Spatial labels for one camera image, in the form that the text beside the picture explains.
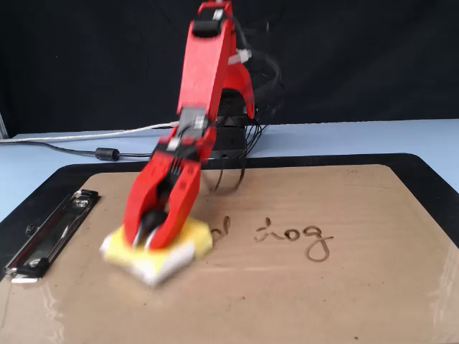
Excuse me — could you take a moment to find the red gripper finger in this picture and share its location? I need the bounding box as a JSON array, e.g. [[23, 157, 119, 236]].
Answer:
[[123, 153, 171, 249], [145, 163, 201, 252]]

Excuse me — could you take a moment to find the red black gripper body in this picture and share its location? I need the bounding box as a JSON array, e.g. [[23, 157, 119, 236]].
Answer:
[[152, 123, 218, 170]]

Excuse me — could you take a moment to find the yellow white sponge with knob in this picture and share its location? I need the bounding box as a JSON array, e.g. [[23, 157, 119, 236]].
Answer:
[[99, 214, 214, 287]]

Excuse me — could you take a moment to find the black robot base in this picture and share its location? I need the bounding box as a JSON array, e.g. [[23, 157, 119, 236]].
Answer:
[[207, 148, 252, 161]]

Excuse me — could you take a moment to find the silver metal clipboard clip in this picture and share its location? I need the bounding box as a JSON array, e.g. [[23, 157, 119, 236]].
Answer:
[[3, 189, 100, 284]]

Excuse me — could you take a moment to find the brown clipboard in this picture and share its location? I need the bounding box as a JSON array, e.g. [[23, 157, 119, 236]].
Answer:
[[0, 163, 459, 344]]

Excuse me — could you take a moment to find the black rubber mat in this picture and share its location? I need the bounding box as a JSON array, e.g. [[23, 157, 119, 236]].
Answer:
[[0, 153, 459, 282]]

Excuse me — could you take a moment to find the black backdrop cloth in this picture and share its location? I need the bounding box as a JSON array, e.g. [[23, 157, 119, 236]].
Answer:
[[0, 0, 459, 139]]

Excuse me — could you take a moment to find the black power cable with ferrite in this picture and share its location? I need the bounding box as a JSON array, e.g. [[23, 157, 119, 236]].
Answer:
[[0, 140, 154, 162]]

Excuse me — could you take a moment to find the black servo wire bundle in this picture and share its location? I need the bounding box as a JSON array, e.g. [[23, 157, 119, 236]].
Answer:
[[200, 19, 285, 196]]

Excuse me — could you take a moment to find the silver braided USB cable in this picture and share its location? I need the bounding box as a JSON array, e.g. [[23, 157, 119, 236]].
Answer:
[[0, 121, 180, 144]]

